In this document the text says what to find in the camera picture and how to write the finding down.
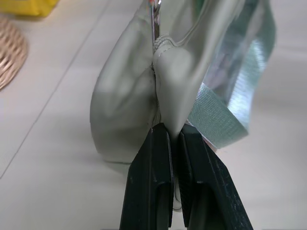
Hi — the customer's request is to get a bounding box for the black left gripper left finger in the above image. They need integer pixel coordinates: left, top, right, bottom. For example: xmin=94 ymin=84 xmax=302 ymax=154
xmin=119 ymin=122 xmax=175 ymax=230

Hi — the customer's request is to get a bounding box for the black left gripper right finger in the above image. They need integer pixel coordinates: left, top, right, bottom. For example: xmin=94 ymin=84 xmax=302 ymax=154
xmin=177 ymin=124 xmax=255 ymax=230

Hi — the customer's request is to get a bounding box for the pale green pouch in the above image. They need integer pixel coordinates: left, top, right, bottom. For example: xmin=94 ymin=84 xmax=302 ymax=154
xmin=90 ymin=0 xmax=243 ymax=213

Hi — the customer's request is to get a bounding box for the yellow box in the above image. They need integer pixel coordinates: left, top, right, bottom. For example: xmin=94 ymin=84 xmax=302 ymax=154
xmin=0 ymin=0 xmax=60 ymax=17

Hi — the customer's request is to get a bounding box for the green woven strap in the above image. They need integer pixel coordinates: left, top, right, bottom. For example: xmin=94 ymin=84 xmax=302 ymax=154
xmin=185 ymin=0 xmax=278 ymax=150

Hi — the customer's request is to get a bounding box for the silver metal key ring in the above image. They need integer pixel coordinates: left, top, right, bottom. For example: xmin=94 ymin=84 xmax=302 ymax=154
xmin=149 ymin=0 xmax=164 ymax=47

